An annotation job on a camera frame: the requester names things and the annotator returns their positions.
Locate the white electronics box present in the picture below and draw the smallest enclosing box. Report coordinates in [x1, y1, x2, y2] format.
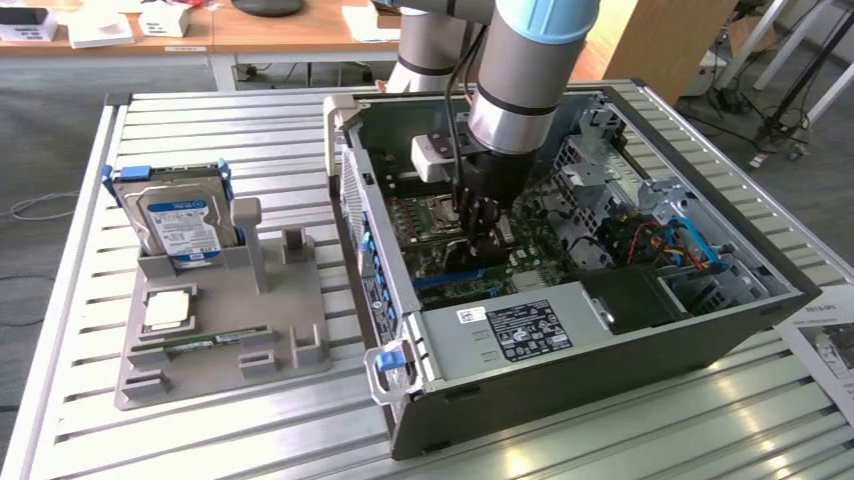
[679, 49, 728, 99]

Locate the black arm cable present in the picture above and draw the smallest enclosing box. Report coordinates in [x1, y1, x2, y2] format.
[443, 22, 495, 211]

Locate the white cardboard box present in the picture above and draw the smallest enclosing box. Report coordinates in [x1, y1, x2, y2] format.
[136, 9, 195, 39]

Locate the black open PC case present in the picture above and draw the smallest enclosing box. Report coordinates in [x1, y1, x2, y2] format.
[321, 77, 823, 462]

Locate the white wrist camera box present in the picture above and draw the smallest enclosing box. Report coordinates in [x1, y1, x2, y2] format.
[410, 131, 470, 185]

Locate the red orange wire bundle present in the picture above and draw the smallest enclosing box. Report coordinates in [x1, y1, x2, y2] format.
[623, 219, 672, 264]

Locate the printed paper sheet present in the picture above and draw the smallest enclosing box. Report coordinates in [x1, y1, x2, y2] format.
[773, 284, 854, 416]

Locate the white paper stack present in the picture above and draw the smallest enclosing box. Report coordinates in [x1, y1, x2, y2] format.
[340, 4, 402, 43]

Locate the black wheeled stand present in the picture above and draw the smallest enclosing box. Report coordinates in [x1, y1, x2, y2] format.
[750, 19, 854, 162]

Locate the white floor cable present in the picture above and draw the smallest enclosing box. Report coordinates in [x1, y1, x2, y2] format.
[9, 192, 81, 221]

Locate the blue wire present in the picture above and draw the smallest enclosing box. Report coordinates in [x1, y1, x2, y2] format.
[663, 214, 730, 275]

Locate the silver CPU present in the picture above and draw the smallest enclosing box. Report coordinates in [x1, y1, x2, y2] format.
[140, 292, 196, 335]

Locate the green RAM stick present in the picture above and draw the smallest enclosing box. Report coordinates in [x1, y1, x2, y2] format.
[131, 327, 269, 357]
[414, 232, 462, 257]

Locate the black graphics card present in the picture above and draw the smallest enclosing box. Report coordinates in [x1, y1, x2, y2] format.
[432, 238, 510, 275]

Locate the wooden cabinet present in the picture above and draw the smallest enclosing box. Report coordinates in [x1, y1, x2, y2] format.
[572, 0, 742, 104]

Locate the blue expansion slot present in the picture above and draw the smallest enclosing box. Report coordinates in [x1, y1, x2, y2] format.
[411, 267, 487, 290]

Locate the metal CPU socket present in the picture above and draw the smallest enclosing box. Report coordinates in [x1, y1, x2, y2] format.
[424, 195, 463, 236]

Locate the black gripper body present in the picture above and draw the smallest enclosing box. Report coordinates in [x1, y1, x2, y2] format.
[459, 149, 536, 210]

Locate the hard disk with blue caddy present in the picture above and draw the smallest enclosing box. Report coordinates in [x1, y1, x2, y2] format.
[99, 159, 233, 272]

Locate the grey parts rack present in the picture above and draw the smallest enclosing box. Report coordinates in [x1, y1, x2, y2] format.
[113, 197, 335, 414]

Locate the metal disk bay cage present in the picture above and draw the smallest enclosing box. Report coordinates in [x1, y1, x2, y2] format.
[552, 102, 675, 261]

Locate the grey power supply unit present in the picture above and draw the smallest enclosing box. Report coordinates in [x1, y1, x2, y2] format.
[416, 280, 619, 385]

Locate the wooden desk white frame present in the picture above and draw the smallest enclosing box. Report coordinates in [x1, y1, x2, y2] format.
[0, 9, 215, 69]
[209, 0, 588, 92]

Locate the black and white box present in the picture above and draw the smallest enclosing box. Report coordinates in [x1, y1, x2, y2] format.
[0, 7, 60, 43]

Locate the white table frame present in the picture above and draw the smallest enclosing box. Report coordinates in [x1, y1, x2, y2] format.
[723, 0, 854, 129]

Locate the green motherboard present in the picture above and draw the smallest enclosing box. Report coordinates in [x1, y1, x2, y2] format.
[370, 149, 582, 311]

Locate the black round object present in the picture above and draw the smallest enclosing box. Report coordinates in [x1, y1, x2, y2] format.
[231, 0, 305, 18]

